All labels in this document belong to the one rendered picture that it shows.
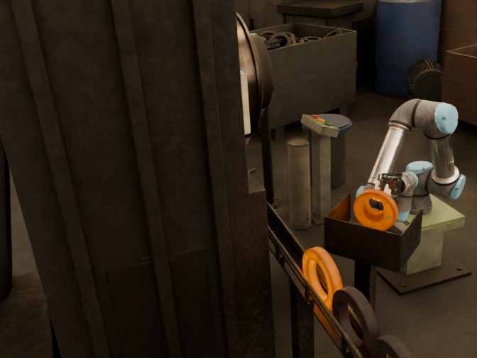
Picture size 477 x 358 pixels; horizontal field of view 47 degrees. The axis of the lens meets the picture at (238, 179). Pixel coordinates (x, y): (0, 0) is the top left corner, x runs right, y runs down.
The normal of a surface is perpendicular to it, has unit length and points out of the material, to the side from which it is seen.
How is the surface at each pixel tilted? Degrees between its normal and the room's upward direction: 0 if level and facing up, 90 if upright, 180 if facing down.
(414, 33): 90
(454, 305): 0
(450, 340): 0
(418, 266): 90
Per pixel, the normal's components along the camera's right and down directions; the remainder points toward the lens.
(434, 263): 0.33, 0.38
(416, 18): -0.04, 0.43
